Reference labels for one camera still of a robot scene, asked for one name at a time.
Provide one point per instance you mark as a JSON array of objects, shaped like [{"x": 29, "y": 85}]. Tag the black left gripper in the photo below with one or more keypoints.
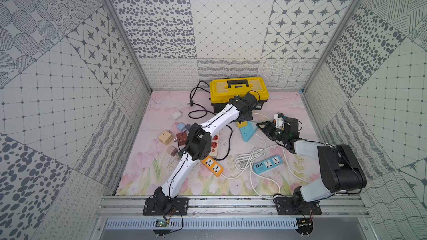
[{"x": 251, "y": 99}]

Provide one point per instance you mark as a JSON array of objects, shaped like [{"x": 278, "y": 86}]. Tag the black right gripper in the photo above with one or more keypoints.
[{"x": 269, "y": 132}]

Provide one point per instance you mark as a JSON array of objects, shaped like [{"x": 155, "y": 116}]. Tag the teal USB power strip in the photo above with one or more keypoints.
[{"x": 268, "y": 164}]

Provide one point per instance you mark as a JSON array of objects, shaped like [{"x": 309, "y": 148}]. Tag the cream power strip red sockets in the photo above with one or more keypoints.
[{"x": 215, "y": 146}]

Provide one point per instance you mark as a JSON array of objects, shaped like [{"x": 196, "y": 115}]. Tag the orange USB power strip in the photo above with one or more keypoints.
[{"x": 213, "y": 166}]

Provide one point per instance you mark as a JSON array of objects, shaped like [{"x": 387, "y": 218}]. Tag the white charger adapter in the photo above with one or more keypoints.
[{"x": 176, "y": 115}]

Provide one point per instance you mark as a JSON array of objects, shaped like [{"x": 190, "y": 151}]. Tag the cream dragon cube adapter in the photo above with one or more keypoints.
[{"x": 165, "y": 137}]

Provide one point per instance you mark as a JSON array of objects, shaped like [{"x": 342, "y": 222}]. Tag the pink beige plug adapter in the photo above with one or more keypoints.
[{"x": 172, "y": 151}]

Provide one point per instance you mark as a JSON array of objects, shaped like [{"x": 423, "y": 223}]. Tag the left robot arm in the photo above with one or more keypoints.
[{"x": 198, "y": 144}]

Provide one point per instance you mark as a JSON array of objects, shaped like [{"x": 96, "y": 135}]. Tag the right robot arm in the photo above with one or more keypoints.
[{"x": 340, "y": 171}]

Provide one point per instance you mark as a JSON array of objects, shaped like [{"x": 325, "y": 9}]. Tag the teal round-end power strip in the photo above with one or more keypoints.
[{"x": 247, "y": 129}]

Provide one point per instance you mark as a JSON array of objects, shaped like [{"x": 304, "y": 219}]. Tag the yellow black toolbox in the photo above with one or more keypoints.
[{"x": 221, "y": 91}]

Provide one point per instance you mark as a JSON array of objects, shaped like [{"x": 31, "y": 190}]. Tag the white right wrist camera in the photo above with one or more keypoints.
[{"x": 279, "y": 120}]

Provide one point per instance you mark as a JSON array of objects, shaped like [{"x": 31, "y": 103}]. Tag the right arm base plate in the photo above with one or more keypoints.
[{"x": 288, "y": 206}]

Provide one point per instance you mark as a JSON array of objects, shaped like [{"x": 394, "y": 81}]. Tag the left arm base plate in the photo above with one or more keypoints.
[{"x": 178, "y": 206}]

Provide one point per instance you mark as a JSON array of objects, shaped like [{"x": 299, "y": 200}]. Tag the aluminium mounting rail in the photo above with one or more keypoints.
[{"x": 230, "y": 206}]

